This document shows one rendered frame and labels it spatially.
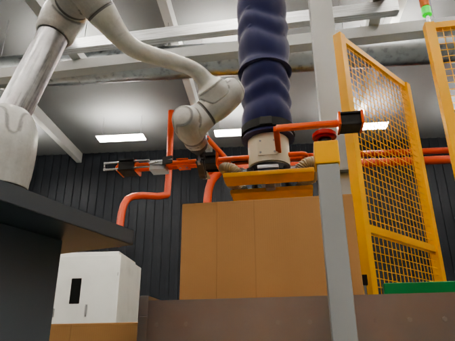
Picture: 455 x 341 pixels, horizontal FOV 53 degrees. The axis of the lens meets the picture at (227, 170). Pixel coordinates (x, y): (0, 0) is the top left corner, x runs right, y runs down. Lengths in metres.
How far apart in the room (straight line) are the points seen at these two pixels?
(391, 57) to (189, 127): 6.51
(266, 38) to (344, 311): 1.25
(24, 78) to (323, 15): 2.41
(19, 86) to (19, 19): 8.07
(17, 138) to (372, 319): 1.05
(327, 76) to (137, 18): 6.17
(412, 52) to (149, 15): 4.59
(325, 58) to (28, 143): 2.39
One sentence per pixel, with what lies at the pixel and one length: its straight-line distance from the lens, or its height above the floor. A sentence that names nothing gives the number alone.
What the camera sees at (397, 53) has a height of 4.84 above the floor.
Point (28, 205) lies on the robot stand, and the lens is 0.99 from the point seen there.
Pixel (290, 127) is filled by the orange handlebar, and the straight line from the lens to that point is 1.62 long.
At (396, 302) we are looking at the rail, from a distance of 1.40.
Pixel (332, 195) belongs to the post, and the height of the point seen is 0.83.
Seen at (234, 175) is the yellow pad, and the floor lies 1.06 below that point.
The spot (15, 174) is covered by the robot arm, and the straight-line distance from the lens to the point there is 1.21.
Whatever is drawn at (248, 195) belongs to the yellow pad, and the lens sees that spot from 1.90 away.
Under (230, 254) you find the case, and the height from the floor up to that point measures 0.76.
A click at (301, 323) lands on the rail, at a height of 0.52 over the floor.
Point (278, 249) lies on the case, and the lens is 1.55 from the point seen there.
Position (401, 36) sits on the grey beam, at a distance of 4.56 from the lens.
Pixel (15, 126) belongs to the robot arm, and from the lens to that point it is 1.24.
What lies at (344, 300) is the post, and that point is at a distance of 1.20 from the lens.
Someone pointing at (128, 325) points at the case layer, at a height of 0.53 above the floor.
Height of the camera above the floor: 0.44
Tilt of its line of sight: 22 degrees up
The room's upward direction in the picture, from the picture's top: straight up
